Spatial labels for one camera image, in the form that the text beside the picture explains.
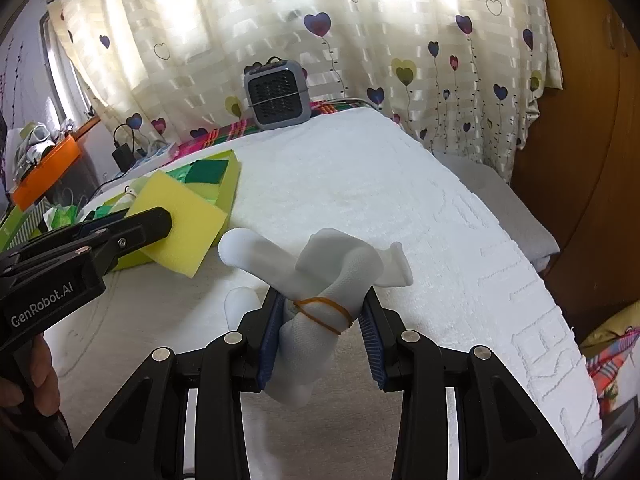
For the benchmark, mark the lime box with chevron lid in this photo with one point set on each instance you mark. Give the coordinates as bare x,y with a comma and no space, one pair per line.
25,225

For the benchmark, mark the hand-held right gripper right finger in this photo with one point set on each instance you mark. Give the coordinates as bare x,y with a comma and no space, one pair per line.
375,350

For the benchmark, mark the heart print curtain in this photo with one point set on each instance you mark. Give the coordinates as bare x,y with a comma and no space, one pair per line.
250,10

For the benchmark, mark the orange bin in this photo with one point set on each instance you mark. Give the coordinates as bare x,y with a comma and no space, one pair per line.
50,170

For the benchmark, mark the black charger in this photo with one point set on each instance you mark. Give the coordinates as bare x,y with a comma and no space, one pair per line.
121,155

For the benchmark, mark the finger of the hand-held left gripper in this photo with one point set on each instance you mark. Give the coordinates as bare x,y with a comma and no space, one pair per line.
145,227
95,222

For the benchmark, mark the grey space heater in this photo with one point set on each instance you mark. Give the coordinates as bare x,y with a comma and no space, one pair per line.
275,95

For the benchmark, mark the plain white socks bundle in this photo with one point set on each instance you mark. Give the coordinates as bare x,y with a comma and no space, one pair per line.
320,270

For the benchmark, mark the plaid pillow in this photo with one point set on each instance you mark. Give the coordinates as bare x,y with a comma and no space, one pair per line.
615,355

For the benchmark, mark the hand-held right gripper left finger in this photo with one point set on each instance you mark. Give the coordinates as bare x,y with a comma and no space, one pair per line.
267,345

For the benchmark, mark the wooden wardrobe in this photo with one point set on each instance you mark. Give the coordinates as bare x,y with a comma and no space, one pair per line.
590,160

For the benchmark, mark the green foil packet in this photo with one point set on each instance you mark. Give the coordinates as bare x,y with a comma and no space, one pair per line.
175,175

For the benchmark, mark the person's left hand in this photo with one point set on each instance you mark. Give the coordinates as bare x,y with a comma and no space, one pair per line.
30,380

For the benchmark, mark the lime green shallow box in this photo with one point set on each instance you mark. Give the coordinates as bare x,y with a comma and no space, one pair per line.
231,180

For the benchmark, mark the green plastic bag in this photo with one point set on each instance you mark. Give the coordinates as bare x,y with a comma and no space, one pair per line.
65,217

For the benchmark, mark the white terry towel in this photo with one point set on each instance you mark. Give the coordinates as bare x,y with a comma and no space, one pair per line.
375,185

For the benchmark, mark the yellow green sponge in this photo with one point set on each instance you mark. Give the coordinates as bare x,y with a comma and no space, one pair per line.
207,172
185,230

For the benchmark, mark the white power strip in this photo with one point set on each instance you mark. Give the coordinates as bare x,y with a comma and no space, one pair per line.
160,152

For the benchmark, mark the white plastic bag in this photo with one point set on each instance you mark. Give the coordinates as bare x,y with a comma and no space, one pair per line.
35,135

